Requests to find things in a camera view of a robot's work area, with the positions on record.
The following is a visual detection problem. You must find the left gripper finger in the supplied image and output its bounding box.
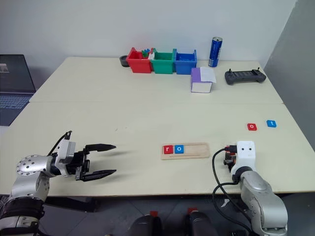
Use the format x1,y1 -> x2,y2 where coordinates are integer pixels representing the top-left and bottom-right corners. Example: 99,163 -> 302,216
81,169 -> 118,182
85,143 -> 117,153

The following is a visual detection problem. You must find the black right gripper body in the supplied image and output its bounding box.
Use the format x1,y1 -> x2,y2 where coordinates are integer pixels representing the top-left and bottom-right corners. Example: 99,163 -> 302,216
222,145 -> 238,171

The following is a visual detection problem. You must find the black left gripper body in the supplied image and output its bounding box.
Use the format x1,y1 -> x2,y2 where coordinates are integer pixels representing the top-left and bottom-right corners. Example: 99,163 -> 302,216
65,145 -> 91,181

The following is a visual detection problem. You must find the wooden letter tray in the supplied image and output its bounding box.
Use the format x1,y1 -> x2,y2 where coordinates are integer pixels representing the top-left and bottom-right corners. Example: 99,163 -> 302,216
161,142 -> 211,161

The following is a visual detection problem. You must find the dark rounded shape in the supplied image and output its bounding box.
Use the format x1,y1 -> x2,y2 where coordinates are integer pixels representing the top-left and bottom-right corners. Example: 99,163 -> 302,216
184,211 -> 219,236
127,214 -> 163,236

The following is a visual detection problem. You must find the black handheld controller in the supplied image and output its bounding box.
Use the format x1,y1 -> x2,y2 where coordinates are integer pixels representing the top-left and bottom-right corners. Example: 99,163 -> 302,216
224,68 -> 267,86

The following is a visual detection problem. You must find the purple and white box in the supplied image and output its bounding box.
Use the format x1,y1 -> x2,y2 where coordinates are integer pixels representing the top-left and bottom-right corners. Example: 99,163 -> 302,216
190,66 -> 214,93

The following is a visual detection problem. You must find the white paper sheet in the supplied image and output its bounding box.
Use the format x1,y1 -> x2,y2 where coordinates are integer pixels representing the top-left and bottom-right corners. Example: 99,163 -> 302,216
199,66 -> 217,84

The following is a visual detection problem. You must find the red plastic bin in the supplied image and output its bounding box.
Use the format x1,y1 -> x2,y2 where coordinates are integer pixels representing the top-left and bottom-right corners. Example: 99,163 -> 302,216
126,47 -> 152,74

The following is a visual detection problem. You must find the green plastic bin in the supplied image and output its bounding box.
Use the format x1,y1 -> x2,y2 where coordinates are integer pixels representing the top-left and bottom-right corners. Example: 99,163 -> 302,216
150,48 -> 174,74

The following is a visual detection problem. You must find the dark laptop computer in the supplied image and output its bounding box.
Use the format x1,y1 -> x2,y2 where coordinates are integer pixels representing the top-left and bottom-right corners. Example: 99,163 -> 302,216
0,54 -> 37,127

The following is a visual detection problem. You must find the blue plastic bin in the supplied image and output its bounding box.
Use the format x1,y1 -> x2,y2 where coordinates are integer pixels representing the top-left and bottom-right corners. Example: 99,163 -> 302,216
173,48 -> 197,75

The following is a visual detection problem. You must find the blue drink can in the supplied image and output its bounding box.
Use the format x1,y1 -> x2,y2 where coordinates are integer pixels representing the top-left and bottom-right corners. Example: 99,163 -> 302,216
208,36 -> 223,68

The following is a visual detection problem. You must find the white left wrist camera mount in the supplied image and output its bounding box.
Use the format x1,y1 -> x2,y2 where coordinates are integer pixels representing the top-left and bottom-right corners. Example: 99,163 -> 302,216
54,139 -> 76,177

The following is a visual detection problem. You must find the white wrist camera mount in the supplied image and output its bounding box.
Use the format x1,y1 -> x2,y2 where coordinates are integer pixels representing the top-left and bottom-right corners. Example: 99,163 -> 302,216
230,141 -> 256,176
54,139 -> 76,177

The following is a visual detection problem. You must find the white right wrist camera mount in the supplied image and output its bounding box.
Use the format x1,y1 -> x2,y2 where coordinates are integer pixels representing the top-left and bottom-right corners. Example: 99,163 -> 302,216
230,141 -> 256,176

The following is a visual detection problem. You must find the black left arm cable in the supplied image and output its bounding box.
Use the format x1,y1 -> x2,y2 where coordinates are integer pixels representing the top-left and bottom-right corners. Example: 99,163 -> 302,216
47,130 -> 73,157

